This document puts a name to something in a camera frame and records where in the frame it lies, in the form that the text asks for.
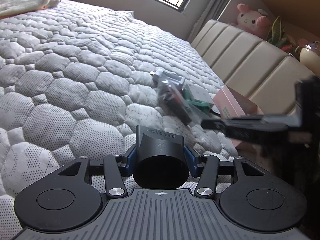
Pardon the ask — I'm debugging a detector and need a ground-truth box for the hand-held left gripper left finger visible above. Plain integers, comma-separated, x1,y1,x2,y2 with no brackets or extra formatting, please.
58,146,138,199

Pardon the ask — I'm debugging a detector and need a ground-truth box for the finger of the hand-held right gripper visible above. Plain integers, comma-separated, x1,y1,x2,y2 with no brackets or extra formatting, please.
220,114,302,128
201,119,292,145

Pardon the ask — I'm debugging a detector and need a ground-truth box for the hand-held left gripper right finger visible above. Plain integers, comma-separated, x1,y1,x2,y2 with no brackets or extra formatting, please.
184,146,266,198

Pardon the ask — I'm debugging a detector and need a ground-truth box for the black plastic dryer nozzle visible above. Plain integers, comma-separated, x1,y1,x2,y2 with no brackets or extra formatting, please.
133,125,189,189

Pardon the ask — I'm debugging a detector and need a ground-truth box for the pink cardboard box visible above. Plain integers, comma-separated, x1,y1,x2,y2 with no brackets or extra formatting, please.
210,85,265,151

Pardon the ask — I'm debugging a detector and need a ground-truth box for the green plastic tool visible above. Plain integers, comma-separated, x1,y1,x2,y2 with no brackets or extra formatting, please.
183,83,216,115

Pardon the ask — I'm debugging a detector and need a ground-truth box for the clear bag of small parts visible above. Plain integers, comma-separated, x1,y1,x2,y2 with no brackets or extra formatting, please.
149,68,202,126

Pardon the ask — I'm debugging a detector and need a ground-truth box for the cream egg-shaped lamp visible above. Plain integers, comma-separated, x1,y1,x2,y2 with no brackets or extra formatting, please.
298,41,320,70

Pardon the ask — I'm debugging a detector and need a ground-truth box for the beige padded headboard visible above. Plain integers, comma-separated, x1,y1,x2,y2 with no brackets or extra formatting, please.
191,19,316,121

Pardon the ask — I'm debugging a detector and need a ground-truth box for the green potted plant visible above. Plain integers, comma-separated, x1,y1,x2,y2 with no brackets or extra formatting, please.
266,16,288,47

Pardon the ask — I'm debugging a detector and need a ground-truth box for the grey quilted bed cover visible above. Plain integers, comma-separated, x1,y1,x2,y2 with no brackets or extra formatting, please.
0,0,241,232

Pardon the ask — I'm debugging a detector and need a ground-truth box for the pink plush rabbit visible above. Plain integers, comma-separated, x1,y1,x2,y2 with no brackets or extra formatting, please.
236,3,272,40

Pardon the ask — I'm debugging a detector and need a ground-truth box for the grey curtain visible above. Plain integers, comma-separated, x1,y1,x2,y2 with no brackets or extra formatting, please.
192,0,243,43

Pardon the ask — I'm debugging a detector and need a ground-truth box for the white plush toy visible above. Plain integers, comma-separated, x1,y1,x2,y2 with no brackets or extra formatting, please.
0,0,61,20

